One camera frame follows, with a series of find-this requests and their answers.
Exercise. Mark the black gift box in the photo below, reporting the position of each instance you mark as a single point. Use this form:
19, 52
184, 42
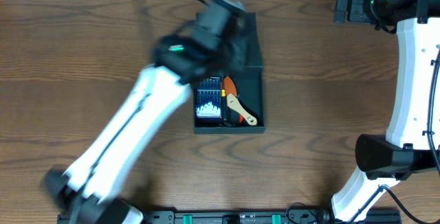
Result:
249, 85

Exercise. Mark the small black-handled hammer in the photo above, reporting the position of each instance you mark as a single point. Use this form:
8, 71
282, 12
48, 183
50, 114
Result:
231, 120

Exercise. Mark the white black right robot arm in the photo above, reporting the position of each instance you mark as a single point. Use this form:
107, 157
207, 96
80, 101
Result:
410, 144

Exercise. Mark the black yellow screwdriver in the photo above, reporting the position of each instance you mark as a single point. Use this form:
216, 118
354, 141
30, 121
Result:
224, 106

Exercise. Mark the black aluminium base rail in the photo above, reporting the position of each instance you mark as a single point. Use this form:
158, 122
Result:
300, 216

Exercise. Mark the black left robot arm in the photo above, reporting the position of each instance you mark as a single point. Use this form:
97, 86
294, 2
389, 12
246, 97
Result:
88, 190

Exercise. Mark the red scraper wooden handle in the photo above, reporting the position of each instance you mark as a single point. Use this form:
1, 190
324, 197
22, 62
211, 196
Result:
234, 103

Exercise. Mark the blue screwdriver bit case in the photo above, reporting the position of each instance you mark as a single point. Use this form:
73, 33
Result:
208, 98

